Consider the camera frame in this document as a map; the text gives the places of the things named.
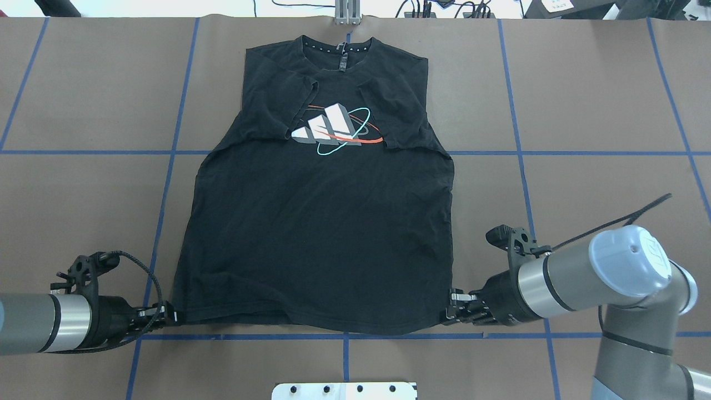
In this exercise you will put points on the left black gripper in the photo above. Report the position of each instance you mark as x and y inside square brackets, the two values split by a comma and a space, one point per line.
[111, 320]

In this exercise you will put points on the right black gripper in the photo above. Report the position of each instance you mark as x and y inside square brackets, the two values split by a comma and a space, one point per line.
[501, 298]

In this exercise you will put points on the black graphic t-shirt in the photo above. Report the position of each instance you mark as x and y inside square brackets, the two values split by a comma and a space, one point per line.
[328, 201]

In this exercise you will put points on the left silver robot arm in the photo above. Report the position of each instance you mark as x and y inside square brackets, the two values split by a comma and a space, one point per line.
[76, 324]

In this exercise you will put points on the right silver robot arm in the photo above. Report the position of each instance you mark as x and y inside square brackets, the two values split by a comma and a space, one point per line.
[624, 269]

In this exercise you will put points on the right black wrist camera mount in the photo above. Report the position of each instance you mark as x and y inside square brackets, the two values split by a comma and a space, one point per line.
[516, 241]

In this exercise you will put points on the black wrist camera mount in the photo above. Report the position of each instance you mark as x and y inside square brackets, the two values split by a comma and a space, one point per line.
[516, 241]
[82, 276]

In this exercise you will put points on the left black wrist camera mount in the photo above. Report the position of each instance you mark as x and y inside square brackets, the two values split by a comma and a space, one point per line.
[82, 276]

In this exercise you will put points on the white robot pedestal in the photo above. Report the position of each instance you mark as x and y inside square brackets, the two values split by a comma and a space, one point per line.
[346, 390]

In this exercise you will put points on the aluminium frame post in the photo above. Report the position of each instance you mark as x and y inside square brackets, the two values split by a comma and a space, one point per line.
[347, 12]

